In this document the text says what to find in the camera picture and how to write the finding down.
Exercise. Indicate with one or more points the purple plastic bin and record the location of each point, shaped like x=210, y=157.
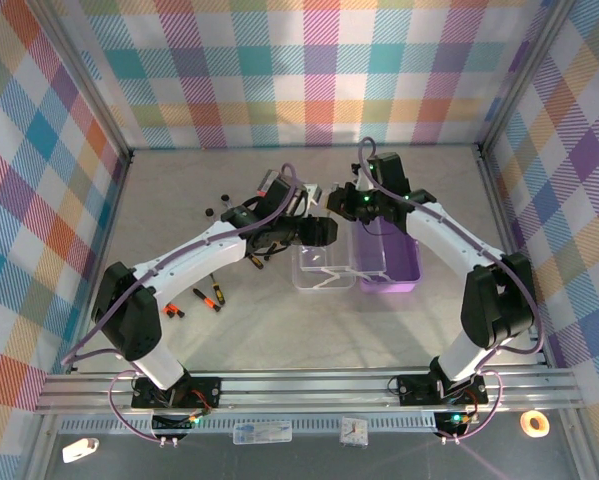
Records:
x=399, y=270

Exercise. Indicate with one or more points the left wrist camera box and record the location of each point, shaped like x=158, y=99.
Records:
x=314, y=194

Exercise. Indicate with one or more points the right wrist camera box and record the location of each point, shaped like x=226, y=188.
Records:
x=361, y=177

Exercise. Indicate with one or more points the aluminium frame post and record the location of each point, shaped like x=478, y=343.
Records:
x=83, y=75
x=522, y=75

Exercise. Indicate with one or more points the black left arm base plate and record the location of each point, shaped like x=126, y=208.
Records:
x=204, y=395

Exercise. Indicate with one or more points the clear plastic insert tray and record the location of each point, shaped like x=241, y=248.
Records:
x=369, y=250

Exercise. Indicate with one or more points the small white plastic object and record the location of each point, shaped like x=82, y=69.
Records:
x=79, y=450

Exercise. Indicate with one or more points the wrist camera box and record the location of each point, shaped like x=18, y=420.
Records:
x=361, y=177
x=314, y=194

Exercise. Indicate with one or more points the small white square clock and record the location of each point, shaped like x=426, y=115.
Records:
x=353, y=431

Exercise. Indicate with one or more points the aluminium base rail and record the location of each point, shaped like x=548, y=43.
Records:
x=304, y=392

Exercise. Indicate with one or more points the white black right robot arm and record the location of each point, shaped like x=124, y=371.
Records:
x=444, y=235

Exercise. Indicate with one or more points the orange tape roll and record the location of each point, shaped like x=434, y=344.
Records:
x=524, y=425

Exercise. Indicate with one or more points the white label tag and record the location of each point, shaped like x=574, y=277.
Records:
x=262, y=433

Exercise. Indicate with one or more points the short orange black screwdriver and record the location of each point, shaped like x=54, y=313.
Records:
x=171, y=310

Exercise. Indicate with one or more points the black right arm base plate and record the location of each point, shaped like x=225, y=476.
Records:
x=414, y=390

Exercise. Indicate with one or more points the small black socket bit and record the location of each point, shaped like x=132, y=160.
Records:
x=225, y=199
x=209, y=212

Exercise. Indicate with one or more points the aluminium side rail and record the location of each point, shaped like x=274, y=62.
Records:
x=501, y=220
x=110, y=225

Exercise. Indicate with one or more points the black controller board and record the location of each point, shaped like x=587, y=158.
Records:
x=169, y=425
x=454, y=422

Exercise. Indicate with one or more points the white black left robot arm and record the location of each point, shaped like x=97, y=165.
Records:
x=189, y=255

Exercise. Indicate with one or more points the coloured marker pen pack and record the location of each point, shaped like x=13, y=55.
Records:
x=268, y=182

